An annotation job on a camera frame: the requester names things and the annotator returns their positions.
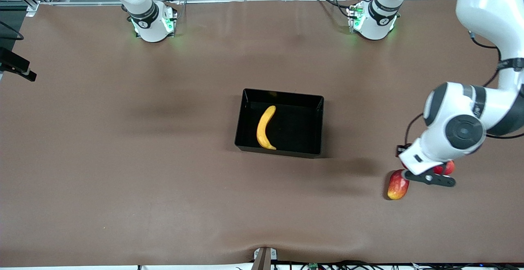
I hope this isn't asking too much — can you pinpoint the yellow banana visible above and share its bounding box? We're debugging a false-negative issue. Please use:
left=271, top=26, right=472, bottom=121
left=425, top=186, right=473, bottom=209
left=256, top=105, right=277, bottom=151

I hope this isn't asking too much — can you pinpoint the black plastic box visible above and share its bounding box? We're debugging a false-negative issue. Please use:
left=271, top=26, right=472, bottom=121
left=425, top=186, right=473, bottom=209
left=234, top=88, right=325, bottom=159

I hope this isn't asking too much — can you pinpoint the brown table mat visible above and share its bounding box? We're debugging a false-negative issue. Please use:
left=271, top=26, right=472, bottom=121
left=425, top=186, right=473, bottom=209
left=0, top=0, right=524, bottom=267

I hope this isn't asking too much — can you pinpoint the red yellow mango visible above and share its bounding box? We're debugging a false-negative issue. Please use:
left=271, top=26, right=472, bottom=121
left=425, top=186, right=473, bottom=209
left=387, top=170, right=410, bottom=200

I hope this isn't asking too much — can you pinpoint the round red peach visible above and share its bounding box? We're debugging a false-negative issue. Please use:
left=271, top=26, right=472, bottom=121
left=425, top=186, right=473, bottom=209
left=434, top=160, right=455, bottom=176

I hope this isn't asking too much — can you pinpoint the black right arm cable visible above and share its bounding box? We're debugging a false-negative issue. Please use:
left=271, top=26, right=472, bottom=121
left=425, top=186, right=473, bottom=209
left=0, top=20, right=24, bottom=41

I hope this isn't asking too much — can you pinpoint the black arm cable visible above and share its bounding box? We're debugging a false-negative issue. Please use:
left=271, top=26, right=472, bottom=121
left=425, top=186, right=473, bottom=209
left=396, top=31, right=524, bottom=158
left=0, top=20, right=24, bottom=41

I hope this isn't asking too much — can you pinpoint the silver table edge rail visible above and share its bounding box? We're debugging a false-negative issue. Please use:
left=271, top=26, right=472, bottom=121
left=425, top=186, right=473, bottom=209
left=39, top=0, right=459, bottom=5

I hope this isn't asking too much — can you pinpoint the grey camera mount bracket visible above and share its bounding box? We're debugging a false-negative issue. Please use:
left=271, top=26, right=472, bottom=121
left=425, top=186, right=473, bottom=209
left=251, top=247, right=278, bottom=270

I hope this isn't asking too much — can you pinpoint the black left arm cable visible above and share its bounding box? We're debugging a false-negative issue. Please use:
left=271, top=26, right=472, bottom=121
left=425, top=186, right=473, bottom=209
left=396, top=31, right=524, bottom=158

